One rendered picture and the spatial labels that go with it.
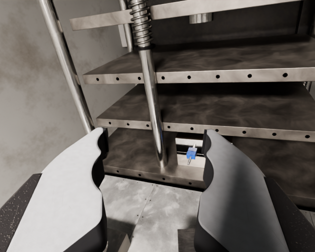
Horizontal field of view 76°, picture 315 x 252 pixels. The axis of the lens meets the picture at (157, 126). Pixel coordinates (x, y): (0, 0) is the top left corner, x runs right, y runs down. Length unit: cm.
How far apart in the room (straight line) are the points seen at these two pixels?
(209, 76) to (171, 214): 58
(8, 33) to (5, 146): 91
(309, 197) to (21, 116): 208
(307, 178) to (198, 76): 67
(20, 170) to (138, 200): 147
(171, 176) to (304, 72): 71
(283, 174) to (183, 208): 51
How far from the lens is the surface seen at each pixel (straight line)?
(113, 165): 121
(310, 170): 120
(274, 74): 86
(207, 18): 110
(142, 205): 94
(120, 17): 97
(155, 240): 85
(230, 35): 163
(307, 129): 100
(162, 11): 89
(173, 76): 89
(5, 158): 214
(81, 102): 112
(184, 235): 72
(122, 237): 80
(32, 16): 226
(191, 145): 102
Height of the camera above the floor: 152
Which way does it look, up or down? 29 degrees down
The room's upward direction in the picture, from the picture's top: 9 degrees counter-clockwise
